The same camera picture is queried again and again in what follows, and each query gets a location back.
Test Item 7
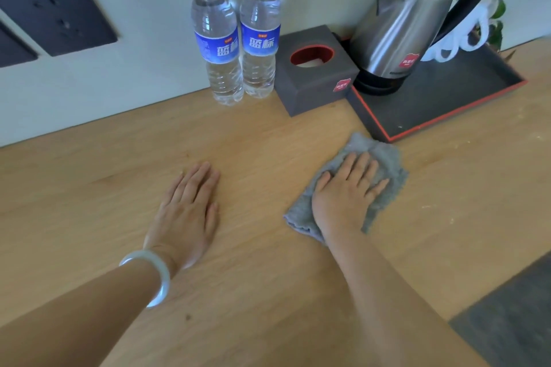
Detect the person's right hand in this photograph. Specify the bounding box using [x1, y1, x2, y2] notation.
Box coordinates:
[311, 152, 391, 248]

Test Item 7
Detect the person's left hand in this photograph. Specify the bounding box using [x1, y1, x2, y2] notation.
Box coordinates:
[143, 161, 221, 274]

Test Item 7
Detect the grey cleaning cloth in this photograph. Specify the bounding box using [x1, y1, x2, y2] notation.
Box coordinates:
[283, 132, 410, 246]

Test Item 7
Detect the person's right forearm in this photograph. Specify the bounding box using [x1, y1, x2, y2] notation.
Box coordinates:
[326, 229, 491, 367]

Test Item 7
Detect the person's left forearm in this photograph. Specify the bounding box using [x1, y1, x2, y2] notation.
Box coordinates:
[0, 257, 174, 367]

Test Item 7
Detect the white jade bangle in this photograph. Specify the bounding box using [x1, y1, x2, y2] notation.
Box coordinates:
[119, 249, 171, 308]

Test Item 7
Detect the black kettle base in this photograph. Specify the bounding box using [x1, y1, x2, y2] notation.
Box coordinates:
[353, 67, 415, 97]

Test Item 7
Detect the dark grey tissue box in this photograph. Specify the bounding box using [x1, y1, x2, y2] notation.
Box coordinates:
[274, 25, 360, 118]

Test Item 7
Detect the black tray with red rim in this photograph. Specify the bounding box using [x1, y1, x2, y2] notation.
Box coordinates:
[339, 37, 528, 144]

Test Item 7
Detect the clear water bottle blue label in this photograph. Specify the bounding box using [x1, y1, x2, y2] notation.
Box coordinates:
[239, 0, 282, 100]
[191, 0, 245, 107]

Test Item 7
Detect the stainless steel electric kettle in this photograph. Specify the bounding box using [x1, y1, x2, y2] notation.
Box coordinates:
[349, 0, 495, 84]

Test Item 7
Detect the green potted plant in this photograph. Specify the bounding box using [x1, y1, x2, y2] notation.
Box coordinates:
[486, 0, 517, 63]

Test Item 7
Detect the white coiled power cord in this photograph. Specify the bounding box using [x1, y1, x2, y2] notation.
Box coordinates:
[420, 0, 501, 63]

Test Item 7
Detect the dark wall socket plate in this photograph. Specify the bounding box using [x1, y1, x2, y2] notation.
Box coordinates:
[0, 0, 119, 57]
[0, 22, 39, 69]

